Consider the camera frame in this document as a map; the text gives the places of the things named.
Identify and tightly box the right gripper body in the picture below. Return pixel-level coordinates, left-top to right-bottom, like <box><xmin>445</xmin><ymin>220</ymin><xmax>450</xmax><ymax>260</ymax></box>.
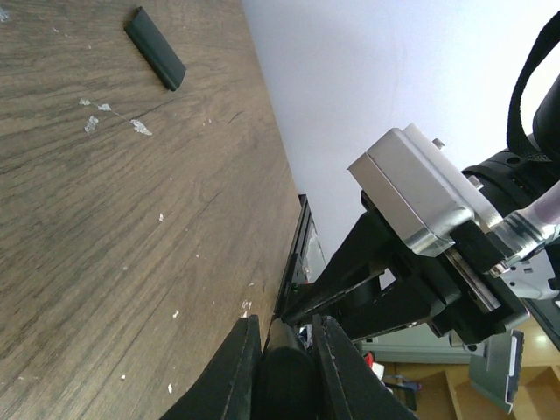
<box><xmin>360</xmin><ymin>187</ymin><xmax>530</xmax><ymax>351</ymax></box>

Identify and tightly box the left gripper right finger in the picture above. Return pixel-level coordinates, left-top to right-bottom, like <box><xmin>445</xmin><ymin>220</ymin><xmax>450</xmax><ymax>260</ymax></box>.
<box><xmin>312</xmin><ymin>315</ymin><xmax>416</xmax><ymax>420</ymax></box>

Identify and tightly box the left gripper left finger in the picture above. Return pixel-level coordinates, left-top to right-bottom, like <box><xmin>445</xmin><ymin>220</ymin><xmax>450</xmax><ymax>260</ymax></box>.
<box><xmin>162</xmin><ymin>315</ymin><xmax>262</xmax><ymax>419</ymax></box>

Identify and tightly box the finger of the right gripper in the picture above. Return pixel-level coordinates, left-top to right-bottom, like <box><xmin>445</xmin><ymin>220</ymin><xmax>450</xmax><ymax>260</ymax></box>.
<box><xmin>283</xmin><ymin>209</ymin><xmax>394</xmax><ymax>326</ymax></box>
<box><xmin>326</xmin><ymin>278</ymin><xmax>438</xmax><ymax>341</ymax></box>

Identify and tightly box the black battery cover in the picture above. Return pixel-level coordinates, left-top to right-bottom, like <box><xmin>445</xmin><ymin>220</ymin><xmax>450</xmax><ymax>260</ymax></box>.
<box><xmin>124</xmin><ymin>7</ymin><xmax>186</xmax><ymax>92</ymax></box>

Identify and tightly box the black remote control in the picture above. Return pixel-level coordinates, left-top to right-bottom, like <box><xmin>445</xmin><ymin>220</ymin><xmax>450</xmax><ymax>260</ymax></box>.
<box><xmin>252</xmin><ymin>318</ymin><xmax>332</xmax><ymax>419</ymax></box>

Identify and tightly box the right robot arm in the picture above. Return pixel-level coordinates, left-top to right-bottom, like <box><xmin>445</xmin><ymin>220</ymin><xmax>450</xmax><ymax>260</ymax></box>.
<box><xmin>281</xmin><ymin>17</ymin><xmax>559</xmax><ymax>345</ymax></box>

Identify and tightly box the black cage frame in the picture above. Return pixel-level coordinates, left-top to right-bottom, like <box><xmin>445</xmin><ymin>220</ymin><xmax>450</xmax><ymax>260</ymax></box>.
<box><xmin>272</xmin><ymin>194</ymin><xmax>316</xmax><ymax>320</ymax></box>

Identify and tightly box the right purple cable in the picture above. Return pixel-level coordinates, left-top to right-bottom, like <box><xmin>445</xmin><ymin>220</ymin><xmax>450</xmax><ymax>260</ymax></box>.
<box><xmin>502</xmin><ymin>183</ymin><xmax>560</xmax><ymax>246</ymax></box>

